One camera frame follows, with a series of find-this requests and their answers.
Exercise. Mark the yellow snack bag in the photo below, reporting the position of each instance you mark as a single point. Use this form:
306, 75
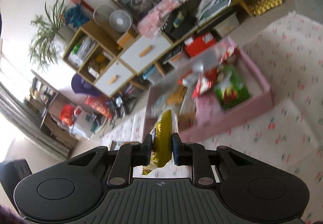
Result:
177, 96

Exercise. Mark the purple cap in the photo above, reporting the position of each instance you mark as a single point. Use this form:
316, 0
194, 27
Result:
80, 86

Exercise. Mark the green snack bag with girl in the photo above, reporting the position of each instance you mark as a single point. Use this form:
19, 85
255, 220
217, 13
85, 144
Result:
230, 89

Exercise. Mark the pink cherry cloth on cabinet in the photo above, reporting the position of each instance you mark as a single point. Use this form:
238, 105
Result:
171, 6

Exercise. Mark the pink shallow cardboard box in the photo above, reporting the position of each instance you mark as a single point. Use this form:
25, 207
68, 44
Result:
210, 118

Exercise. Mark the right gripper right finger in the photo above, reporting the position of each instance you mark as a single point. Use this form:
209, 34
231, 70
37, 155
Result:
195, 156

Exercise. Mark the cherry print floor cloth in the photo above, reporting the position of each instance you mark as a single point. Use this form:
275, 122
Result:
235, 136

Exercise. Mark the yellow egg tray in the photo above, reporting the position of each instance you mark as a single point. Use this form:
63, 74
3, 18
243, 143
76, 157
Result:
259, 7

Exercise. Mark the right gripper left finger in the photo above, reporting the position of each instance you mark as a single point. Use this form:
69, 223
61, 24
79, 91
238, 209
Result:
122, 161

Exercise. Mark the red shoe box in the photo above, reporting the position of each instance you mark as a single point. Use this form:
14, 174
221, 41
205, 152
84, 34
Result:
200, 44

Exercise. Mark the white desk fan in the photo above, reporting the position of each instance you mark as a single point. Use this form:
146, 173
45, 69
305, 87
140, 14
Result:
120, 20

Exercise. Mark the potted green plant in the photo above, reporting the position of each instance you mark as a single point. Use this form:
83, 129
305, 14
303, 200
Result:
42, 50

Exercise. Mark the wooden shelf cabinet white drawers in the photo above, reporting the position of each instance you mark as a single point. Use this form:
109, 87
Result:
108, 59

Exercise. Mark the red white snack bag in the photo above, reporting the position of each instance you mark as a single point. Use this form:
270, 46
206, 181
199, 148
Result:
208, 79

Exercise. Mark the red orange patterned bag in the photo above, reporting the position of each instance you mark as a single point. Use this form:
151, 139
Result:
100, 104

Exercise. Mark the gold foil snack bag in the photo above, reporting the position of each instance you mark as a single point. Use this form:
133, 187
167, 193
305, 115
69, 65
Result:
162, 143

